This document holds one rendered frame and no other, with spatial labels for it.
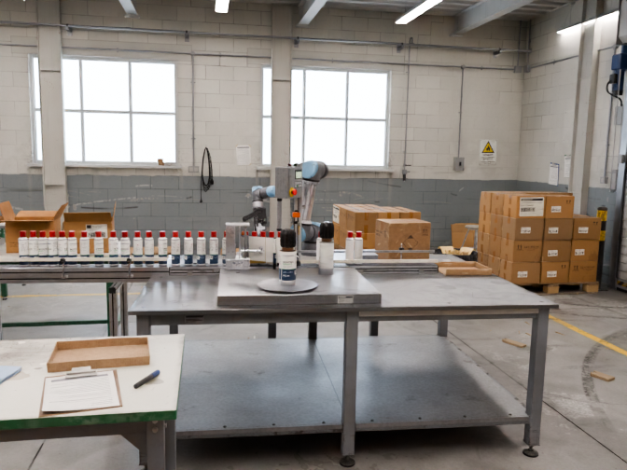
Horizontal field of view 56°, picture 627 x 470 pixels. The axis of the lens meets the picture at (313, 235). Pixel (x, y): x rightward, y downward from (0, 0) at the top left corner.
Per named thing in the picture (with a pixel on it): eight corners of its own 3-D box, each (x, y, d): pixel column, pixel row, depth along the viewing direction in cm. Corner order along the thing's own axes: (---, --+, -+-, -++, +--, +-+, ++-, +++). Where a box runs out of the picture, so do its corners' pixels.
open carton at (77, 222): (60, 256, 430) (58, 205, 425) (68, 245, 478) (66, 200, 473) (116, 255, 440) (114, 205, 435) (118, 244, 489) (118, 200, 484)
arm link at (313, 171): (313, 242, 396) (327, 162, 386) (300, 244, 384) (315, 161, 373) (299, 238, 402) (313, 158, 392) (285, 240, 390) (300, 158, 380)
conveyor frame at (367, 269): (169, 275, 348) (169, 267, 348) (171, 271, 359) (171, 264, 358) (438, 273, 370) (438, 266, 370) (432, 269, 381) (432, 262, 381)
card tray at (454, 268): (445, 275, 363) (445, 269, 363) (431, 267, 389) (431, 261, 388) (492, 275, 367) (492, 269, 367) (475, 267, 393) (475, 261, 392)
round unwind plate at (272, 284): (258, 294, 286) (258, 291, 285) (256, 280, 316) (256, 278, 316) (321, 293, 290) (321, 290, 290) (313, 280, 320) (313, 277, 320)
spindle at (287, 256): (279, 285, 298) (280, 229, 294) (277, 282, 306) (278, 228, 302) (297, 285, 299) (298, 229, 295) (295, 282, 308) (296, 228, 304)
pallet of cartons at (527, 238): (507, 297, 664) (513, 196, 648) (470, 281, 746) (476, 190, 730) (599, 294, 690) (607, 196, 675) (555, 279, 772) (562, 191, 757)
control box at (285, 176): (274, 198, 360) (274, 166, 358) (288, 196, 375) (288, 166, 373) (288, 199, 356) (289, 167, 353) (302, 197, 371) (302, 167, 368)
